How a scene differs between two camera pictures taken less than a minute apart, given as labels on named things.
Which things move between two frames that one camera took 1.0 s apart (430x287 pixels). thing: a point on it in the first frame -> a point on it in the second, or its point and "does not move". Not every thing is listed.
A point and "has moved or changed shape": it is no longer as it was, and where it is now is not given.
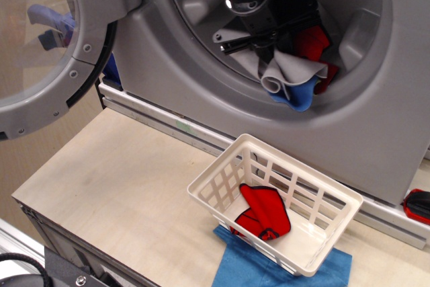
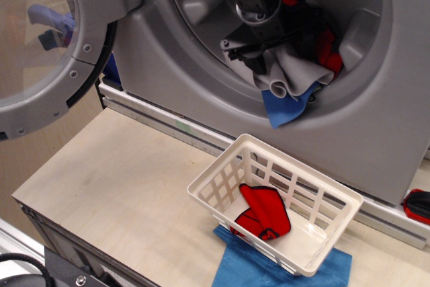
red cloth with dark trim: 312,42 has moved or changed shape
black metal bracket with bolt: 63,272 does not move
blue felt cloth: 300,95 -> 283,109
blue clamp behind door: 64,23 does not move
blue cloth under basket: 236,265 does not move
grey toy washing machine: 370,125 does not move
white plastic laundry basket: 273,204 does not move
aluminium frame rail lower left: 14,240 does not move
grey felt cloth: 279,70 has moved or changed shape
